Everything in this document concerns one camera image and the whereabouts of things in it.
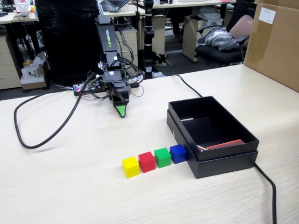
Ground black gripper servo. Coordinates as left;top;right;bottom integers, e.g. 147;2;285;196
102;70;131;119

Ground red wooden cube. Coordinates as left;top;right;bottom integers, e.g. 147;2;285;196
138;151;156;174

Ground yellow wooden cube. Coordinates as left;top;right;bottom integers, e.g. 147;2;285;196
122;156;140;179

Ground green wooden cube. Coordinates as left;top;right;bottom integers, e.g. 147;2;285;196
154;147;172;168

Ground blue wooden cube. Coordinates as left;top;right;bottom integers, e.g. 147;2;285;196
169;144;187;164

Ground white open cardboard box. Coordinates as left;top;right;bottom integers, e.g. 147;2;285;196
20;52;49;91

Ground black cardboard box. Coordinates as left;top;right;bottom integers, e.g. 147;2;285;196
168;95;260;162

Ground black open box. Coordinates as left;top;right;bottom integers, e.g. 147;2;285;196
166;109;259;180

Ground controller board with red LED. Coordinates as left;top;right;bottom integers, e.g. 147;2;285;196
73;84;94;97

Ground black white crumpled item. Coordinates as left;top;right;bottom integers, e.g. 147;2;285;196
153;52;172;67

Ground black mesh office chair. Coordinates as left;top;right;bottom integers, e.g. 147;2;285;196
34;0;105;87

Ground light wooden office desk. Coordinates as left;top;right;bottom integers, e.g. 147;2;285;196
102;0;238;18

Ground dark open laptop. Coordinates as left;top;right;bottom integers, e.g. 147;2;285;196
100;0;129;13

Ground flat red-orange card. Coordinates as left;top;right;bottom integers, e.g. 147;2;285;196
206;139;245;150

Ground grey crumpled clothing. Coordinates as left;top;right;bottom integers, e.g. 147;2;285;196
197;27;240;51

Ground beige drawer cabinet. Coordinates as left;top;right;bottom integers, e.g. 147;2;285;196
0;35;23;91

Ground pink-backed office chair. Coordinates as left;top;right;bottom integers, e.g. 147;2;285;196
195;15;254;66

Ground large brown cardboard carton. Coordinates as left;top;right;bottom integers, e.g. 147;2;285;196
243;0;299;93

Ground white shipping label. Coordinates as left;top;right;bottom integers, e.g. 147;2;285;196
260;7;276;24

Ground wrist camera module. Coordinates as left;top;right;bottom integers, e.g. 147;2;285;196
86;74;105;91

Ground beige drawer pedestal, black handles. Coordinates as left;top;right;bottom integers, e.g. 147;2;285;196
114;27;139;68

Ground tall beige desk pedestal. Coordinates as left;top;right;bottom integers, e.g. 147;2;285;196
182;15;222;63

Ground thick black camera cable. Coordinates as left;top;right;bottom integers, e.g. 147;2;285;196
14;77;94;149

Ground thick black power cable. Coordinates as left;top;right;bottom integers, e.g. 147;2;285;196
168;74;278;224

